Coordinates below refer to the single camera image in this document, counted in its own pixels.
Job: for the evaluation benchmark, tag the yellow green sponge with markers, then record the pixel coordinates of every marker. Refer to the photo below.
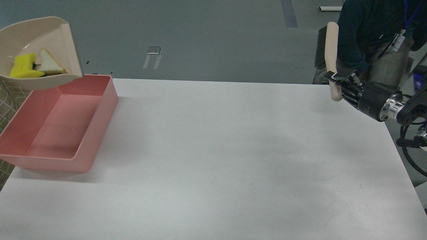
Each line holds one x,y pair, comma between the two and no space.
23,67

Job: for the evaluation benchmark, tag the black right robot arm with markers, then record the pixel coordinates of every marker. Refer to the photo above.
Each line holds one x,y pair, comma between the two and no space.
412,133

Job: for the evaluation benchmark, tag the person in green sweater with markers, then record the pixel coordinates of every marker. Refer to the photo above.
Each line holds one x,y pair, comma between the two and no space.
376,37

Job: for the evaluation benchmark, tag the beige checkered cloth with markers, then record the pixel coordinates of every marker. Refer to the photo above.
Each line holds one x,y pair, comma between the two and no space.
12,97

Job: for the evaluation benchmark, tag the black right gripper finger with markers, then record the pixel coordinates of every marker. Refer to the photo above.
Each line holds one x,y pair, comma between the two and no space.
337,78

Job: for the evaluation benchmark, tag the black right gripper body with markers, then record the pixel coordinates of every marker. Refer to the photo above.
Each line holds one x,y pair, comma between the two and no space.
375,100

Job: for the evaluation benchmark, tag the pink plastic bin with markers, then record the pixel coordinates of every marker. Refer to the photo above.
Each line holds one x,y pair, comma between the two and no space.
61,128

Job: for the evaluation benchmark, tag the white desk leg base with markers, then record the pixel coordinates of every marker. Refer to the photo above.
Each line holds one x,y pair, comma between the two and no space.
330,8

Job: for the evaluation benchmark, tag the beige plastic dustpan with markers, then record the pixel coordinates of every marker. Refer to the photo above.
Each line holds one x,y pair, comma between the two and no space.
29,36

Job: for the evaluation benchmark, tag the beige hand brush black bristles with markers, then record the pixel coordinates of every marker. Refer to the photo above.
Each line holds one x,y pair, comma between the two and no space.
326,54

